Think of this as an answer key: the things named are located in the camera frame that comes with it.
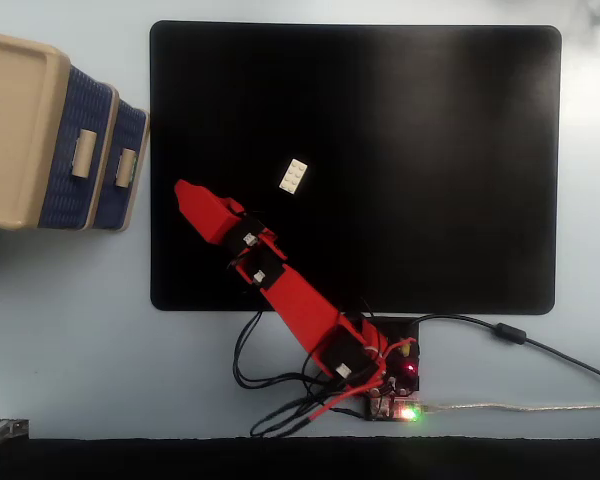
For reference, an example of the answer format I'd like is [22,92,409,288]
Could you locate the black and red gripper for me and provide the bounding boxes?
[173,178,289,262]

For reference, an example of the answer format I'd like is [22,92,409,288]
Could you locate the white toy brick block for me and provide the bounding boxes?
[278,158,310,195]

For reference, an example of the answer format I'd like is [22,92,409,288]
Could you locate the blue drawer green-marked beige handle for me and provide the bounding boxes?
[92,97,149,231]

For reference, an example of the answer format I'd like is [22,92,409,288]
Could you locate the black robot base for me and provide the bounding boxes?
[339,312,422,422]

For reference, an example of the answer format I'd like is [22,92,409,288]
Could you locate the beige plastic drawer cabinet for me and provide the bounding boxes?
[0,29,151,234]

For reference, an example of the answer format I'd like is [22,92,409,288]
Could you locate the black rectangular table mat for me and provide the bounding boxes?
[149,19,563,315]

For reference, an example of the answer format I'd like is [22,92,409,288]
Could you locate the controller circuit board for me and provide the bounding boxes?
[365,394,425,423]

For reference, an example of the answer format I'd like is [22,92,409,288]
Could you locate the blue drawer plain beige handle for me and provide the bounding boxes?
[37,64,114,230]

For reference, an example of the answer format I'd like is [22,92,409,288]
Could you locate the thin black servo cables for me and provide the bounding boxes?
[232,309,376,439]

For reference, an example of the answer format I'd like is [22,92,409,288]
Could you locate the red wire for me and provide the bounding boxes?
[307,338,419,422]

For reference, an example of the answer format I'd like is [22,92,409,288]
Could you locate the aluminium profile post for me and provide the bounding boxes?
[0,417,31,452]

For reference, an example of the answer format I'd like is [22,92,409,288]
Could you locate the thick black power cable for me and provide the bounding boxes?
[410,313,600,388]

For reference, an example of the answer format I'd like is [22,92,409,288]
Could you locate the silver USB cable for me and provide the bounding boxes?
[422,401,600,415]

